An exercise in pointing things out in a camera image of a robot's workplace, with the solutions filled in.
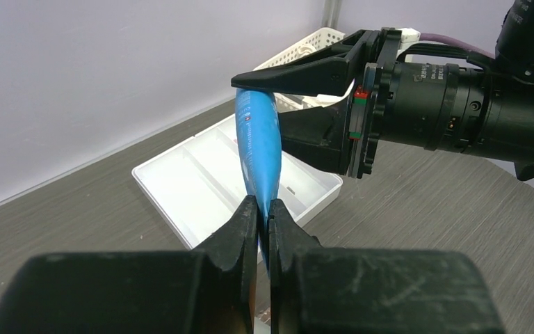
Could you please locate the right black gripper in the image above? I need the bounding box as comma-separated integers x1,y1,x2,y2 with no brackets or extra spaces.
231,29,484,178

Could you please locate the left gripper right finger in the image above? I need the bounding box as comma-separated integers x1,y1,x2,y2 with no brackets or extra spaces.
266,200,505,333

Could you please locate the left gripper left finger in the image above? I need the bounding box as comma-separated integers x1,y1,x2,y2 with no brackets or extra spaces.
0,196,259,333

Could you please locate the blue toothpaste tube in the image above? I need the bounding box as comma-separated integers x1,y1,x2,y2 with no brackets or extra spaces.
234,88,282,268

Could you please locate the white plastic bin tray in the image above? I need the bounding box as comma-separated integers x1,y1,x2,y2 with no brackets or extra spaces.
132,116,343,249

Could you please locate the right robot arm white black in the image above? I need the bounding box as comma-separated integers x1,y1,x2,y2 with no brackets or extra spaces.
231,1,534,181

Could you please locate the white perforated basket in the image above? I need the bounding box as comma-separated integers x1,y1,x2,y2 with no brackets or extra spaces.
254,27,346,113

